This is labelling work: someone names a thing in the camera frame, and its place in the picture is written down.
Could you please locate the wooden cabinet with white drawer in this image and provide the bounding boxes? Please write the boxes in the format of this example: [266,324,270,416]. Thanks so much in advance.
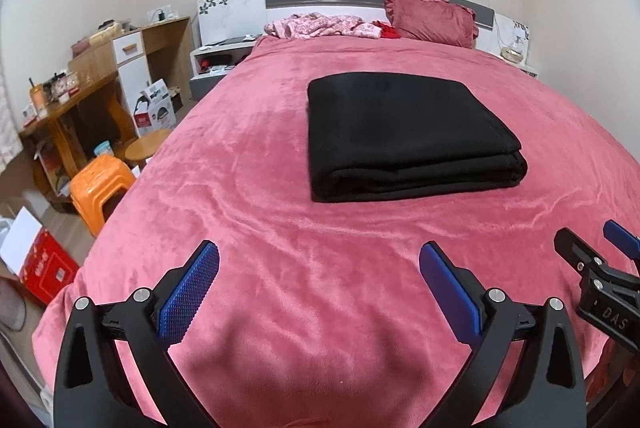
[67,15,196,144]

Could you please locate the red cardboard box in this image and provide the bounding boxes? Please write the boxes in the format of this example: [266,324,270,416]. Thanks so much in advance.
[0,207,81,306]

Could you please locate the orange bottle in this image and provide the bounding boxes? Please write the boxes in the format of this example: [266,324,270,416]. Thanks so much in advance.
[29,78,48,119]

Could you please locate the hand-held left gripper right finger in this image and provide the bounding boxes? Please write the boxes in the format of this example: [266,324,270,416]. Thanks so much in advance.
[419,240,587,428]

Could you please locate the red ruffled pillow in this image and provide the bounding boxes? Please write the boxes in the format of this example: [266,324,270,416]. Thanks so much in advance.
[384,0,480,49]

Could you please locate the pink bed blanket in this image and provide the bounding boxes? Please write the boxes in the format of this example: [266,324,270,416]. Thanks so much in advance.
[31,35,640,428]

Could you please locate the brown bag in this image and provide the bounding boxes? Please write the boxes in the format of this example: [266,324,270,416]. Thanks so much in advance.
[71,20,126,56]

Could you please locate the pink floral garment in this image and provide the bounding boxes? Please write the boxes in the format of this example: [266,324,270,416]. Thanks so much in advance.
[263,12,383,41]

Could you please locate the white and red appliance box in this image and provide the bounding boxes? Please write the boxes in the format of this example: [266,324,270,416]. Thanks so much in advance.
[132,79,178,132]

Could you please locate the orange plastic stool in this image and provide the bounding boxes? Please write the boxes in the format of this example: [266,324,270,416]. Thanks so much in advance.
[69,155,137,238]

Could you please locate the black pants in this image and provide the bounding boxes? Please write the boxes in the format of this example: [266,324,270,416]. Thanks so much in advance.
[306,72,529,204]

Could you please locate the grey floor fan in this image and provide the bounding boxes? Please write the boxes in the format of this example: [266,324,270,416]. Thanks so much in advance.
[0,278,31,334]

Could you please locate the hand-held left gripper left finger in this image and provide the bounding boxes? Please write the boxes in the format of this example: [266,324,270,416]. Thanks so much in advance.
[52,239,221,428]

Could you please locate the red garment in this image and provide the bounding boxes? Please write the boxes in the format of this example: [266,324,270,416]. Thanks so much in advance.
[372,20,401,40]

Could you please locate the grey and white bedside table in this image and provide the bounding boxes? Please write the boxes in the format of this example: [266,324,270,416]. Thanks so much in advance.
[189,35,263,103]

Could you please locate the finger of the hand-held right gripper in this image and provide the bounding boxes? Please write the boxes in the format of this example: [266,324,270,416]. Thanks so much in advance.
[602,220,640,269]
[554,228,611,277]

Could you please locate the round wooden stool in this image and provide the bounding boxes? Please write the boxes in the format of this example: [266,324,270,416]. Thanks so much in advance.
[124,129,173,171]

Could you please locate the glass table lamp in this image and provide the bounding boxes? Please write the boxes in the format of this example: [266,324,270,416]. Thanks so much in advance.
[500,30,526,61]

